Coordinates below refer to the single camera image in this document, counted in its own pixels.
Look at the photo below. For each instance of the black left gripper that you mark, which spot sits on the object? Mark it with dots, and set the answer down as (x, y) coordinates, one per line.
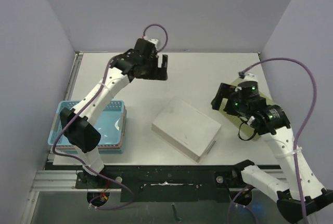
(157, 73)

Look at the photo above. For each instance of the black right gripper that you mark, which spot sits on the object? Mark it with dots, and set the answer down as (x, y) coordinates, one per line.
(226, 99)

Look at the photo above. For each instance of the white perforated plastic basket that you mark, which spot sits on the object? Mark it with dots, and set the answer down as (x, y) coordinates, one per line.
(186, 129)

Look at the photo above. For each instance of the blue plastic basket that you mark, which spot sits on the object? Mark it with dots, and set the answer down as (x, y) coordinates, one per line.
(109, 151)
(110, 125)

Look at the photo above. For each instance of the pink plastic basket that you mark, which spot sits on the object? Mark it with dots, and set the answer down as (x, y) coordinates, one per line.
(109, 146)

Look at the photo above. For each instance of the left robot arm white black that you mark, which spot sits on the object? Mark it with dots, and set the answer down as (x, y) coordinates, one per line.
(78, 123)

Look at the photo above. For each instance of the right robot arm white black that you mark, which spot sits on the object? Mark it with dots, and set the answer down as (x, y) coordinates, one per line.
(302, 194)

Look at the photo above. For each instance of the blue bottom plastic basket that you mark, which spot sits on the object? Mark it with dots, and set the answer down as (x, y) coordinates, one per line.
(109, 151)

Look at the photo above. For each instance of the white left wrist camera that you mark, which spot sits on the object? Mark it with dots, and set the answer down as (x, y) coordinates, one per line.
(155, 41)

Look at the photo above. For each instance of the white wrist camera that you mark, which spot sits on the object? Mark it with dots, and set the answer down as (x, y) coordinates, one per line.
(155, 41)
(246, 76)

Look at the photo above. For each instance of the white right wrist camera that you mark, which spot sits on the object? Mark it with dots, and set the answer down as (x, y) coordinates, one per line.
(246, 76)

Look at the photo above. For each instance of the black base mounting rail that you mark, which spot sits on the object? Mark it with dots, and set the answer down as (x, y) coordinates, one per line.
(182, 183)

